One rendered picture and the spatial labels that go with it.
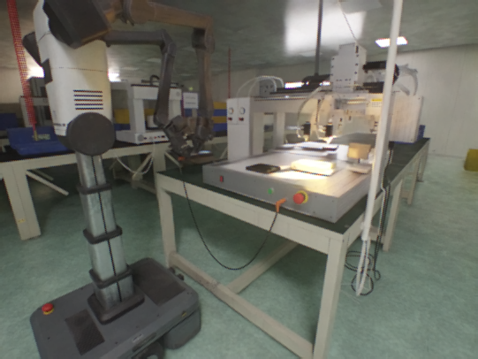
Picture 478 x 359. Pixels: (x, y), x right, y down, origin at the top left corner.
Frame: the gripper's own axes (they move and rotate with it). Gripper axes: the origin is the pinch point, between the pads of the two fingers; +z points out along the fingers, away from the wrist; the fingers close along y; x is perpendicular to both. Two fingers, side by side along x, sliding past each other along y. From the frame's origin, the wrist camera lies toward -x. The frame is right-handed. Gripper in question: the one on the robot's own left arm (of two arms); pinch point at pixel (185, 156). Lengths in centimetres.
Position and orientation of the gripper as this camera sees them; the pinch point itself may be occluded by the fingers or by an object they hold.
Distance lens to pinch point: 136.2
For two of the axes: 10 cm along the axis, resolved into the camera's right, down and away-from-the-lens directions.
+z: 3.3, 7.3, 6.0
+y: -7.5, -1.9, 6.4
